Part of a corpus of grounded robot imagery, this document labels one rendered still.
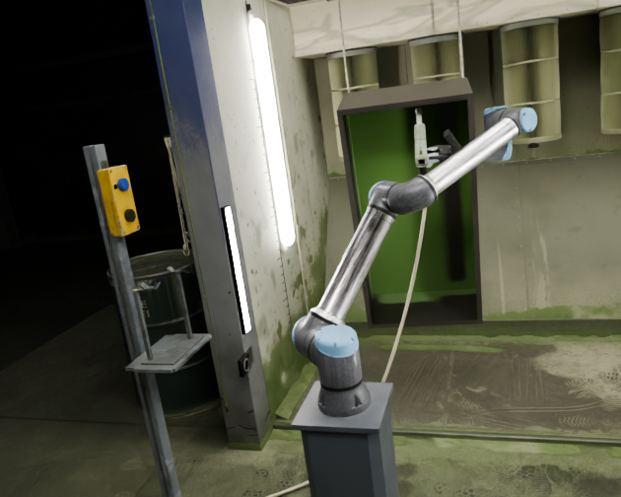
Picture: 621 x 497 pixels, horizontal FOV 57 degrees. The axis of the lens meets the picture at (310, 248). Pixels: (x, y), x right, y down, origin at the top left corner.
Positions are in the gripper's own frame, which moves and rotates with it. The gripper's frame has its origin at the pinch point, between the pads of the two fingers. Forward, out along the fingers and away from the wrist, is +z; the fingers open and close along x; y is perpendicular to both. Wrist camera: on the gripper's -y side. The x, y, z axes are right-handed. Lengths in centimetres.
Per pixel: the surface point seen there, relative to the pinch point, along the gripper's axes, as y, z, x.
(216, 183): 5, 91, 0
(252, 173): 23, 85, 39
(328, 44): 1, 50, 153
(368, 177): 40, 27, 51
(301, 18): -15, 66, 162
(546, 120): 54, -79, 117
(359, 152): 26, 30, 54
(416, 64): 20, -5, 149
